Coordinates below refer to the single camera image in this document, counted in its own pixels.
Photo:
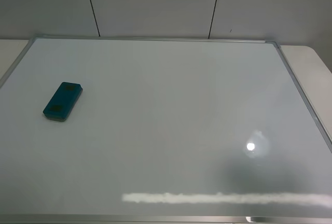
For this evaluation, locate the teal whiteboard eraser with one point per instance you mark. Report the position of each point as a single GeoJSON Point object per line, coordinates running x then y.
{"type": "Point", "coordinates": [63, 101]}

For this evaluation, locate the white whiteboard with aluminium frame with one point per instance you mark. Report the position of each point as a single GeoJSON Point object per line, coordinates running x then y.
{"type": "Point", "coordinates": [164, 131]}

